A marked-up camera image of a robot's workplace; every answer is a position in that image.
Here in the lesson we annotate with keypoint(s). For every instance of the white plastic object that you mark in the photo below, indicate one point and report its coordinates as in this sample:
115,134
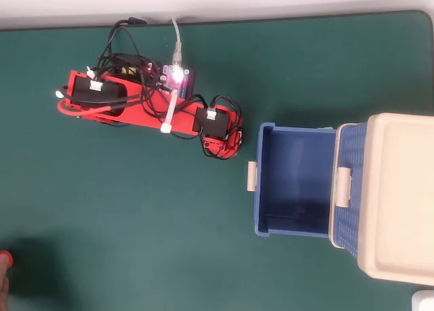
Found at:
424,301

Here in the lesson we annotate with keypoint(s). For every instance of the beige plastic drawer cabinet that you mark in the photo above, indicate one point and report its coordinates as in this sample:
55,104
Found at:
400,196

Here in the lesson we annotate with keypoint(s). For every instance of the blue woven drawer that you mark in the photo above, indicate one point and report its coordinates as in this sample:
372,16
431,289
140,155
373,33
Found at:
291,175
351,229

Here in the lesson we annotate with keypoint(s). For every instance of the black controller board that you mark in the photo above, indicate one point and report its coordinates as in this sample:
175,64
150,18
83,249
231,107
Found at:
184,84

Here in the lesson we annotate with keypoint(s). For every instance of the red round knob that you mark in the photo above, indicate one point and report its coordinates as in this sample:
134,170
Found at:
7,257

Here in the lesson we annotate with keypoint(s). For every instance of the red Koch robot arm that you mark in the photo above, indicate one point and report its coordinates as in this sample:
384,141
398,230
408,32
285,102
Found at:
142,111

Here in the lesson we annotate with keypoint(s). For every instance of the mint green putty blob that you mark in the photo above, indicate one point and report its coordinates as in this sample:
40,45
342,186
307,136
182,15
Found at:
326,127

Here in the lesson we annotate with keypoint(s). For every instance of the bare human hand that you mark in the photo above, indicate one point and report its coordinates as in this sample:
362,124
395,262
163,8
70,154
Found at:
3,280

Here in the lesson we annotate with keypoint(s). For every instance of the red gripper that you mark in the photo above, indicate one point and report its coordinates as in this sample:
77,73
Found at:
217,147

